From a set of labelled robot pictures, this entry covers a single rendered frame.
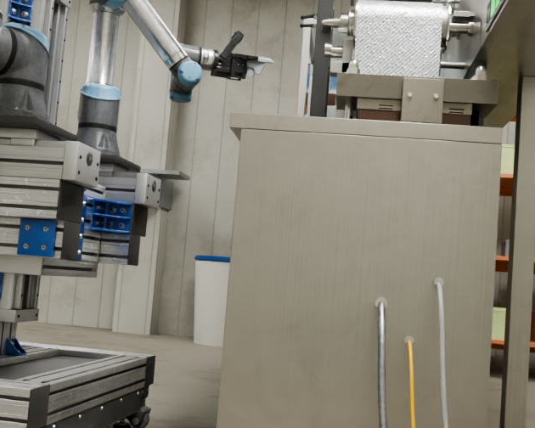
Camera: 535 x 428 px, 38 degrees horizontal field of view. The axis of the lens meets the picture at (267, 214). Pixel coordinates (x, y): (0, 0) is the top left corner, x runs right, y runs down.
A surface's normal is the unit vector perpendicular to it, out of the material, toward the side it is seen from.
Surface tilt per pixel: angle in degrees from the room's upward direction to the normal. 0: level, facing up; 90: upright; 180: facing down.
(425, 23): 90
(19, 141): 90
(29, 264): 90
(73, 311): 90
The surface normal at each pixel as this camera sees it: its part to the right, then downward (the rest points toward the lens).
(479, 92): -0.10, -0.09
